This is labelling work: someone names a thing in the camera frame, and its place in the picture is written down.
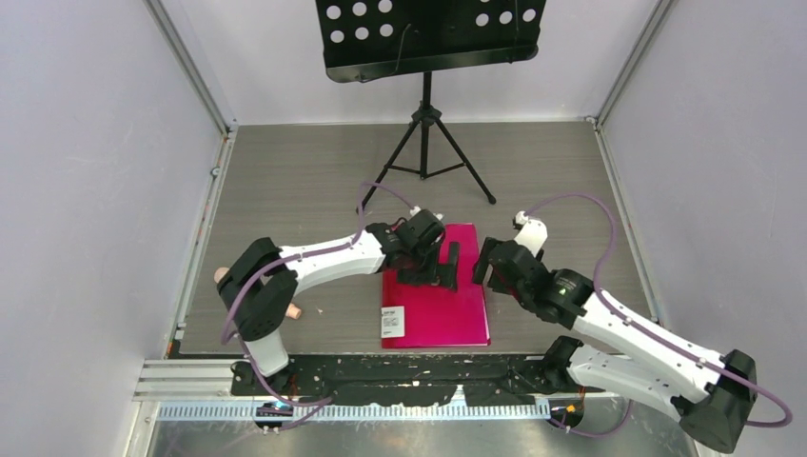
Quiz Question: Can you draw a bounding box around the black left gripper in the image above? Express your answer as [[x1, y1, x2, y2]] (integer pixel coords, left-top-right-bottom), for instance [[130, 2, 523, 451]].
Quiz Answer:
[[397, 240, 457, 290]]

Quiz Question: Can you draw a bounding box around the red plastic folder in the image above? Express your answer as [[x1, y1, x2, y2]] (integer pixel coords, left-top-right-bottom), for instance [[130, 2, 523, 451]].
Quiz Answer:
[[381, 223, 490, 349]]

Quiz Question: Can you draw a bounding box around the pink plastic cylinder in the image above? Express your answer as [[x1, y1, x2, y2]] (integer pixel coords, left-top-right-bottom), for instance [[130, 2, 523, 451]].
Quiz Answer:
[[213, 267, 302, 320]]

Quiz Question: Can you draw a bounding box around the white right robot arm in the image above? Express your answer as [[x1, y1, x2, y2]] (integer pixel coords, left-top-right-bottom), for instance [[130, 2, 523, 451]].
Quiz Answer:
[[472, 237, 757, 453]]

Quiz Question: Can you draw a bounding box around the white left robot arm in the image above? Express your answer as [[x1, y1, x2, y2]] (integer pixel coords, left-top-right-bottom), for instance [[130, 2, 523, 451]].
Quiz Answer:
[[214, 208, 461, 394]]

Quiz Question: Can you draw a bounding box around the white barcode label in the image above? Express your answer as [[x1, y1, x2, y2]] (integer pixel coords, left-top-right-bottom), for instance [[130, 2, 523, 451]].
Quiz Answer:
[[381, 306, 405, 339]]

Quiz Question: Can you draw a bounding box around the black music stand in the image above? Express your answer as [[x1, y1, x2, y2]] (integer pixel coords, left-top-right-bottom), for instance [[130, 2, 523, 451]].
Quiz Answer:
[[315, 0, 546, 209]]

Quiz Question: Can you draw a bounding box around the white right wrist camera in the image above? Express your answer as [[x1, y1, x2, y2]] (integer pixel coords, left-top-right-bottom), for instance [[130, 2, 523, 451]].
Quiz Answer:
[[513, 211, 548, 257]]

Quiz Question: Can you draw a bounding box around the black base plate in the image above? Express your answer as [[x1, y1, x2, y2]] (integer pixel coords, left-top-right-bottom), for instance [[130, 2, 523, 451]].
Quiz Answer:
[[230, 353, 584, 407]]

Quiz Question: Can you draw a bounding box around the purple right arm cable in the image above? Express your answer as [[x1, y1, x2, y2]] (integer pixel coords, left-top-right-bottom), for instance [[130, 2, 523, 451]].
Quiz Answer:
[[514, 192, 795, 440]]

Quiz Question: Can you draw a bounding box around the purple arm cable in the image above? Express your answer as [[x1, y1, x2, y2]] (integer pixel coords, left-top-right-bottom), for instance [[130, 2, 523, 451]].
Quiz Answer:
[[514, 192, 795, 440], [219, 181, 423, 430]]

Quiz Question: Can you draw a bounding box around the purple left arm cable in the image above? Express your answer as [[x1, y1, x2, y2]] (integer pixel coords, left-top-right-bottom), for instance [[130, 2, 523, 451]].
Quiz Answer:
[[219, 181, 423, 430]]

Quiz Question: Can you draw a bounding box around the aluminium frame rail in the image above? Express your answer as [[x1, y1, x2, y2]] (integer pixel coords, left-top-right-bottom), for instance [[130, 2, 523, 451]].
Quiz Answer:
[[156, 399, 550, 423]]

